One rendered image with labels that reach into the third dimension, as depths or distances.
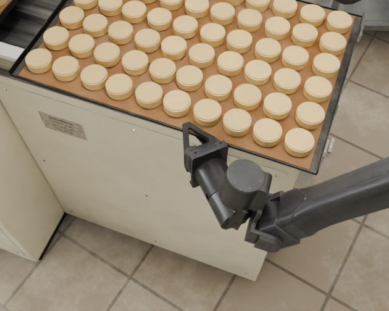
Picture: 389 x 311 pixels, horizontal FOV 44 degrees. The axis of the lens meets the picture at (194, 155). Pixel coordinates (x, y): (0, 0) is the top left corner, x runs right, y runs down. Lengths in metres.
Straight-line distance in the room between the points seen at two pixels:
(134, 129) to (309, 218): 0.43
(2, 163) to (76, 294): 0.61
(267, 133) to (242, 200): 0.17
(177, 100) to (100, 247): 0.97
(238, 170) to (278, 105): 0.21
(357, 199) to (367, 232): 1.17
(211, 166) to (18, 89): 0.49
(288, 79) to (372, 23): 1.36
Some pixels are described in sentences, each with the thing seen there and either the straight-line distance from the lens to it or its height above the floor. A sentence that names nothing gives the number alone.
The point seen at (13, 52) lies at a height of 0.90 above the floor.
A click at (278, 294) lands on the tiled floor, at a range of 1.68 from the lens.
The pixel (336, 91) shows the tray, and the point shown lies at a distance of 0.94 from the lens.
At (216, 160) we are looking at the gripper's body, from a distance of 0.78.
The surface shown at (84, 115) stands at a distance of 1.03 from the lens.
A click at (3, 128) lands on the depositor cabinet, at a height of 0.66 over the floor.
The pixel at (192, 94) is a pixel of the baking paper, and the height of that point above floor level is 0.90.
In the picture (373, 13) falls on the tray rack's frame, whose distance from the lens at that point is 2.28.
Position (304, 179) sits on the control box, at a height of 0.72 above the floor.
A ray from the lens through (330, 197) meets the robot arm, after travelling 0.68.
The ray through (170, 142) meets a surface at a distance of 0.97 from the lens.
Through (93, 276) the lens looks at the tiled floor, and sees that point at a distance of 1.71.
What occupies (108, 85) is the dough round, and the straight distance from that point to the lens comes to 0.90.
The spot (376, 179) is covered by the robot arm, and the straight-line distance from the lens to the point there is 0.65.
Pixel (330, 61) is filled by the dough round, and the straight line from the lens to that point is 0.96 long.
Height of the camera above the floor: 1.61
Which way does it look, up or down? 60 degrees down
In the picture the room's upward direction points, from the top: straight up
